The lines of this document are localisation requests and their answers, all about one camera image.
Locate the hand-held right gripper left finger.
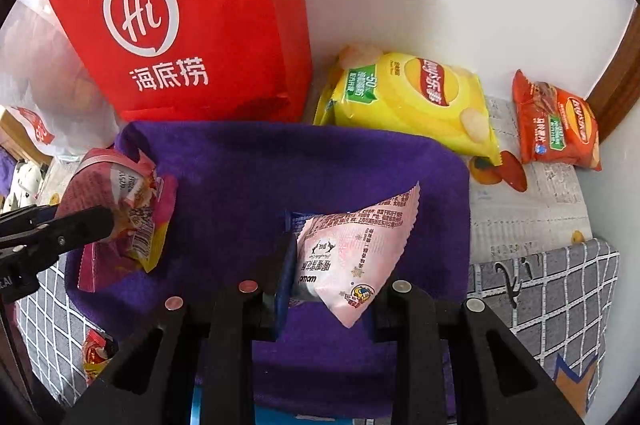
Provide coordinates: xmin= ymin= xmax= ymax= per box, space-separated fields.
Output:
xmin=62 ymin=211 xmax=303 ymax=425

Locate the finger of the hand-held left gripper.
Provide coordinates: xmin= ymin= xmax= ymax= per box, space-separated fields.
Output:
xmin=0 ymin=205 xmax=58 ymax=236
xmin=0 ymin=206 xmax=116 ymax=257

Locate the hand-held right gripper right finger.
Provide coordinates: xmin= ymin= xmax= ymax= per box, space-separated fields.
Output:
xmin=370 ymin=280 xmax=586 ymax=425

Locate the magenta and yellow snack packet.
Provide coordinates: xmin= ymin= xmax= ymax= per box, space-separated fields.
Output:
xmin=59 ymin=147 xmax=179 ymax=293

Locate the pink panda snack packet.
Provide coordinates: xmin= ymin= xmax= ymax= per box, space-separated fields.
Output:
xmin=292 ymin=181 xmax=421 ymax=329

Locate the white floral pillow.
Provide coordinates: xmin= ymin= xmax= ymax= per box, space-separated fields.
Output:
xmin=0 ymin=160 xmax=43 ymax=212

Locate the red snack packet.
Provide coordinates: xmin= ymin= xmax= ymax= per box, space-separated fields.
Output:
xmin=82 ymin=329 xmax=119 ymax=381

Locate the purple towel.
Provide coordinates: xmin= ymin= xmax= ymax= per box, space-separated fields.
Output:
xmin=65 ymin=120 xmax=472 ymax=425

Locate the grey plaid tablecloth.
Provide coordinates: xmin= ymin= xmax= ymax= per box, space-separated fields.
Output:
xmin=15 ymin=239 xmax=621 ymax=425

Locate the white plastic bag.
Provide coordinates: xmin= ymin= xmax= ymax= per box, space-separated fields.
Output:
xmin=0 ymin=0 xmax=121 ymax=156

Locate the fruit print table cover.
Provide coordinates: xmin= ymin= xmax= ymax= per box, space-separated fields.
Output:
xmin=37 ymin=95 xmax=593 ymax=293

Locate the yellow chips bag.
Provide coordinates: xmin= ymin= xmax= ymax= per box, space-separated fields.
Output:
xmin=312 ymin=45 xmax=503 ymax=168

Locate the orange chips bag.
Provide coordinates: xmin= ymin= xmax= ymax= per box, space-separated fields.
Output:
xmin=511 ymin=70 xmax=602 ymax=172

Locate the red paper bag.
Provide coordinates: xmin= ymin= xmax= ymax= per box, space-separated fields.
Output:
xmin=39 ymin=0 xmax=313 ymax=123

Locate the wooden door frame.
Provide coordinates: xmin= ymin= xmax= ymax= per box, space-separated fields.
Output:
xmin=585 ymin=5 xmax=640 ymax=146

